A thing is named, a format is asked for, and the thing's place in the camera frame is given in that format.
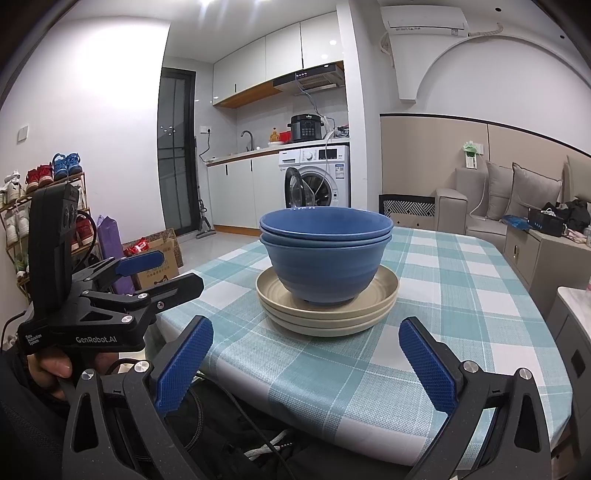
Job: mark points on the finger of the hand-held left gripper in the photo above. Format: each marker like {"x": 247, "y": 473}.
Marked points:
{"x": 180, "y": 284}
{"x": 138, "y": 264}

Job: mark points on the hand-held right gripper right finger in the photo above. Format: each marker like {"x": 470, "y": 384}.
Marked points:
{"x": 427, "y": 369}

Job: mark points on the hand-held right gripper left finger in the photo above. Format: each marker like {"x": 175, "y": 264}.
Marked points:
{"x": 184, "y": 364}

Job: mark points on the cream plate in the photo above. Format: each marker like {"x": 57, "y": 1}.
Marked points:
{"x": 277, "y": 315}
{"x": 277, "y": 286}
{"x": 323, "y": 330}

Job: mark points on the blue bowl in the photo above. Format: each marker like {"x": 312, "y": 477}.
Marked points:
{"x": 323, "y": 221}
{"x": 323, "y": 243}
{"x": 323, "y": 272}

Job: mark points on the person's left forearm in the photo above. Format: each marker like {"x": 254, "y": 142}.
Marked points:
{"x": 23, "y": 424}

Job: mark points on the person's left hand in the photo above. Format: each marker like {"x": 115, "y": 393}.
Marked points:
{"x": 51, "y": 364}

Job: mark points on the red snack packets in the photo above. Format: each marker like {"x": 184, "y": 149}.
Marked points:
{"x": 138, "y": 244}

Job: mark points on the teal checked tablecloth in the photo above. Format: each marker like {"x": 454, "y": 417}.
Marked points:
{"x": 415, "y": 346}

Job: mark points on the brown cardboard box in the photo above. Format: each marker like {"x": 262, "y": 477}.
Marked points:
{"x": 171, "y": 256}

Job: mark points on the purple bag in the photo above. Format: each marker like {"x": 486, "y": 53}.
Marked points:
{"x": 106, "y": 235}

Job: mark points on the wooden shoe rack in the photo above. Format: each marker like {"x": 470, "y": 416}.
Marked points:
{"x": 14, "y": 221}

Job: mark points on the upright vacuum cleaner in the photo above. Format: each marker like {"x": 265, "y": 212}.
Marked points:
{"x": 203, "y": 217}

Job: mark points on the white kitchen base cabinets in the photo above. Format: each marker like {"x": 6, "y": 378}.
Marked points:
{"x": 240, "y": 194}

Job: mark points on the dark glass door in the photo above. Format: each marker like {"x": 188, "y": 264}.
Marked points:
{"x": 175, "y": 152}

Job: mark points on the white marble side table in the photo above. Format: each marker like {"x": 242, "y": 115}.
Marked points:
{"x": 572, "y": 332}

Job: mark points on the beige low cabinet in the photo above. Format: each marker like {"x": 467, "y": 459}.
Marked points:
{"x": 531, "y": 258}

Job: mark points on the black white patterned chair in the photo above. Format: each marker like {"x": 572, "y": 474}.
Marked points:
{"x": 406, "y": 210}

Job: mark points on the metal kitchen faucet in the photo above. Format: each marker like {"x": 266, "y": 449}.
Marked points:
{"x": 249, "y": 138}

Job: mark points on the beige sofa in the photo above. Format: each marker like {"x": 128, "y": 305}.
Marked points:
{"x": 461, "y": 207}

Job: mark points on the blue plastic bag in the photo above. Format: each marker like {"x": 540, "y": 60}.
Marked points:
{"x": 515, "y": 221}

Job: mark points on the yellow bottle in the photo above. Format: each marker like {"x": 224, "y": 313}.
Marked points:
{"x": 275, "y": 136}

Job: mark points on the black box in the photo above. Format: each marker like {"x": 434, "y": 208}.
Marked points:
{"x": 547, "y": 224}

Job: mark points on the grey cushion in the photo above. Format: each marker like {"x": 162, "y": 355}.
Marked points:
{"x": 496, "y": 189}
{"x": 535, "y": 194}

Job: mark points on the white washing machine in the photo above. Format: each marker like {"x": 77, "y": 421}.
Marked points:
{"x": 332, "y": 161}

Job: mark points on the black pressure cooker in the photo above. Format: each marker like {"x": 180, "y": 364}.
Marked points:
{"x": 305, "y": 128}

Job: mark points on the black clothes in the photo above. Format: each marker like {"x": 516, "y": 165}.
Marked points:
{"x": 577, "y": 210}

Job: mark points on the range hood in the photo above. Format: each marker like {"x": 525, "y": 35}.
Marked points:
{"x": 309, "y": 78}

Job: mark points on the white air conditioner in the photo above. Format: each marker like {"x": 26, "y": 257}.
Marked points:
{"x": 425, "y": 23}

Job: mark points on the white wall panel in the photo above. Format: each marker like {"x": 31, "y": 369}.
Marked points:
{"x": 472, "y": 154}

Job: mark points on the white wall cabinets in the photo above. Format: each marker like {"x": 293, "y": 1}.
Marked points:
{"x": 268, "y": 60}

